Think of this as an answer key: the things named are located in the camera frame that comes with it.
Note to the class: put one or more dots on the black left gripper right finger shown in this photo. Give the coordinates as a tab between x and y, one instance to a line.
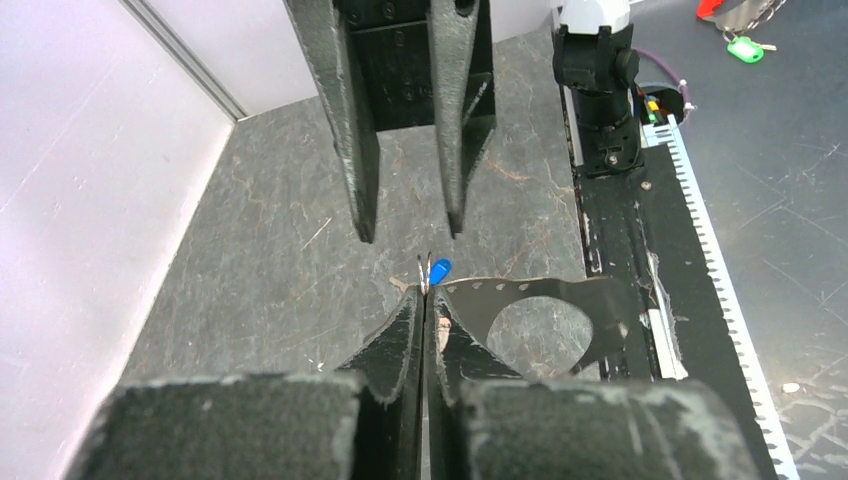
487	422

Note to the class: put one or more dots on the green tagged key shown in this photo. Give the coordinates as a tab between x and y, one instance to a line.
747	50

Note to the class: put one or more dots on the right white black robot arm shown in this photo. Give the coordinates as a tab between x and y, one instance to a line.
594	60

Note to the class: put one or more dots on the red object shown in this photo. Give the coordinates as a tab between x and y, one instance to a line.
706	9

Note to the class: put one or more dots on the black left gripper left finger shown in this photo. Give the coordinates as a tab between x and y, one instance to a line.
359	421

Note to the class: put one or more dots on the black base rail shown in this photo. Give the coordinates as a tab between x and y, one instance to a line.
635	227

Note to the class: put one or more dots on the aluminium corner profile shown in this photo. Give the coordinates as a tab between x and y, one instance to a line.
159	29

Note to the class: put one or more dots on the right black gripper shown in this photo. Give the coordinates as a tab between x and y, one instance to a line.
382	65

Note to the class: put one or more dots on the blue tagged key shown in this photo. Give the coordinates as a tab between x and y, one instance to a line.
438	270

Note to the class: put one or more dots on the white toothed cable duct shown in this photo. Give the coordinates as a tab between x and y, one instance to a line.
766	414

